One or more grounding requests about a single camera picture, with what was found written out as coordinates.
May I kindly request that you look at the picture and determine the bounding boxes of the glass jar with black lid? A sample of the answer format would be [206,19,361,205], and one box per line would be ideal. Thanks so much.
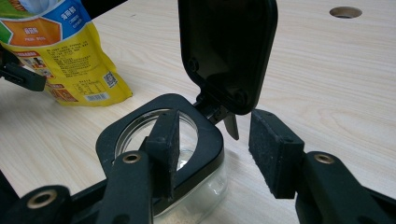
[95,0,278,224]

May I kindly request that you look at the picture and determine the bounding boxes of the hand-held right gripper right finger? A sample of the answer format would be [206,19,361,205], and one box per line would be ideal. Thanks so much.
[248,108,396,224]

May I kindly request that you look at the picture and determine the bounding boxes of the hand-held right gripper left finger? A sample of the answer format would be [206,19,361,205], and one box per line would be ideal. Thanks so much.
[96,109,181,224]

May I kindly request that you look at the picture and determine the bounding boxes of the yellow spout pouch green cap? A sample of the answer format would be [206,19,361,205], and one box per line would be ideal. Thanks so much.
[0,0,134,107]

